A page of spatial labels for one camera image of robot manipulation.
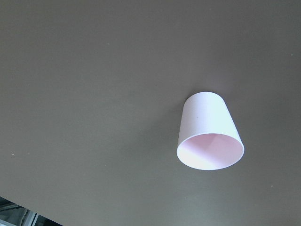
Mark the pink cup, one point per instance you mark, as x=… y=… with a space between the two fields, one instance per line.
x=208 y=138

